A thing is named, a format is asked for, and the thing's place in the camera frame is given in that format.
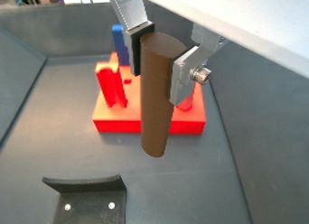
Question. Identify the black curved peg stand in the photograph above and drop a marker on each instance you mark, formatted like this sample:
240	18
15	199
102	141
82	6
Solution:
92	201

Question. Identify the blue square peg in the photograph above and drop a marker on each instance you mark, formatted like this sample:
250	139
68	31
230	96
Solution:
122	50

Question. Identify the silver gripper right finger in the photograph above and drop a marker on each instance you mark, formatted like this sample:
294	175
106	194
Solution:
189	70

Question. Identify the red peg board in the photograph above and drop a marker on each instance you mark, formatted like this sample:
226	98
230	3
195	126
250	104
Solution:
119	119

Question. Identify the red arch-shaped peg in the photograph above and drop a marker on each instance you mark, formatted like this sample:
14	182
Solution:
110	82

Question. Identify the brown oval peg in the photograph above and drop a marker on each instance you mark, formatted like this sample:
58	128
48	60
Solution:
159	49

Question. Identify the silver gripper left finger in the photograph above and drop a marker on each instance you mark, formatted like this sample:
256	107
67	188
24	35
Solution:
133	17

